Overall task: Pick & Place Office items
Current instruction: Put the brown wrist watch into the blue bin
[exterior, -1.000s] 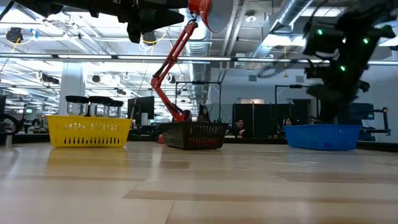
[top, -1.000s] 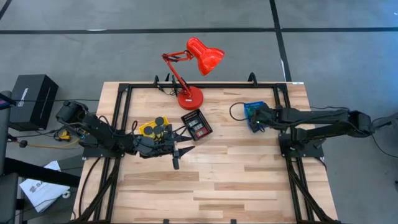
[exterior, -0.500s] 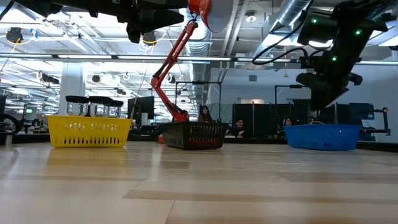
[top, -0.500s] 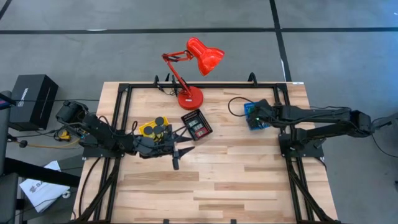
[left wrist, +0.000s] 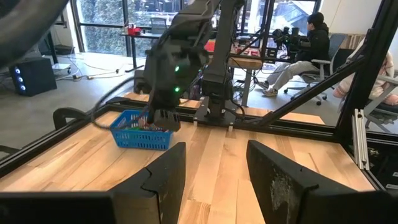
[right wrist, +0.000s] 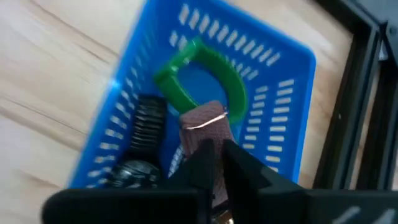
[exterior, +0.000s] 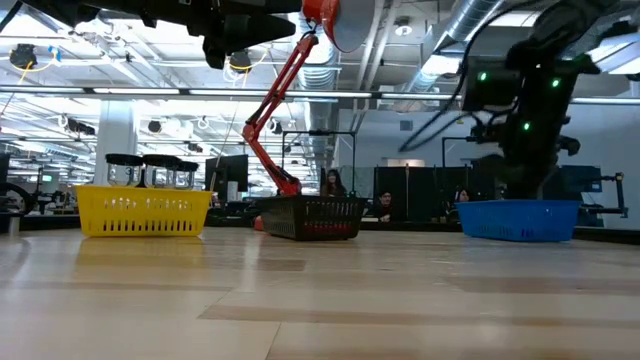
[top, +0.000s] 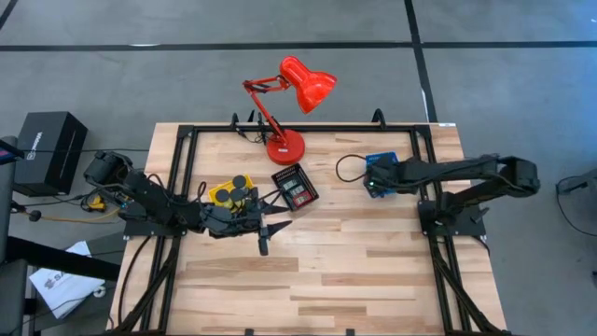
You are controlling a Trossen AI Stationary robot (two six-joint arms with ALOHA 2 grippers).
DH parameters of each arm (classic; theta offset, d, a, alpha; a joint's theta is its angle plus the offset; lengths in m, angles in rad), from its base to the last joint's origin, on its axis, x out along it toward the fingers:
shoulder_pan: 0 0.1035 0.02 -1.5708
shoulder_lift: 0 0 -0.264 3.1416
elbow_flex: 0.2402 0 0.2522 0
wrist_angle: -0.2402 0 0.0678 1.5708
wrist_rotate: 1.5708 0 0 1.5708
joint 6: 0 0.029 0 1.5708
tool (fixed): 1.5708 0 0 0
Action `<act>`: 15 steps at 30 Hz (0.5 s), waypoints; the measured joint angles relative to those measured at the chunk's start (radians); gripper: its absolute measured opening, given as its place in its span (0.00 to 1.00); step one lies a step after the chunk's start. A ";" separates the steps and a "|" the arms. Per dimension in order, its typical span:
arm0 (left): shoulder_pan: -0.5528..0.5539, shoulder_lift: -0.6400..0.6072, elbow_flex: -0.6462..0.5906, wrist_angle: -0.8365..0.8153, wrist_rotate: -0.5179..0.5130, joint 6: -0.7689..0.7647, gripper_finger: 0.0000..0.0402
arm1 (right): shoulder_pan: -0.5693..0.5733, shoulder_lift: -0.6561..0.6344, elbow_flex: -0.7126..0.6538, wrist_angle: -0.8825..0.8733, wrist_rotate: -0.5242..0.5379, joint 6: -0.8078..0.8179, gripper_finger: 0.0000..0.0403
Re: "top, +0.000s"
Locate red desk lamp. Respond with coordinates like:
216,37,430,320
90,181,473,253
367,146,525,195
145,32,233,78
242,55,338,167

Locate black cardboard box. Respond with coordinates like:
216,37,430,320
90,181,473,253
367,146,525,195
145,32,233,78
12,110,89,197

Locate yellow plastic basket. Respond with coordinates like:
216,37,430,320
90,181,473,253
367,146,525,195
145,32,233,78
208,175,257,214

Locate black plastic basket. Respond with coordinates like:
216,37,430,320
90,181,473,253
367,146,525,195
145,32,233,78
271,162,321,213

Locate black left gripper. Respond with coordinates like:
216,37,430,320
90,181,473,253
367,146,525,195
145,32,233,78
201,186,294,257

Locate white paper sheet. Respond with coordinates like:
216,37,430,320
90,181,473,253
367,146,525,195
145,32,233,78
28,240,106,320

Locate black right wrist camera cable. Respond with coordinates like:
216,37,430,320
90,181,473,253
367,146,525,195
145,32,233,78
335,153,369,184

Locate black aluminium table frame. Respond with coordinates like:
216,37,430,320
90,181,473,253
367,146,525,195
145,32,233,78
105,107,512,336

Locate dark office furniture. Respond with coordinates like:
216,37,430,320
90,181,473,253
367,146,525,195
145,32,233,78
0,134,121,336

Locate yellow cable bundle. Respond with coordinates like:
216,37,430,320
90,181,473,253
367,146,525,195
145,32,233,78
39,179,127,225

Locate blue plastic basket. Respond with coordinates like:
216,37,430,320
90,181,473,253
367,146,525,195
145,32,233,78
364,149,401,200

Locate black floor cable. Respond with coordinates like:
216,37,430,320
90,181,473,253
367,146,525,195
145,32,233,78
554,167,597,239

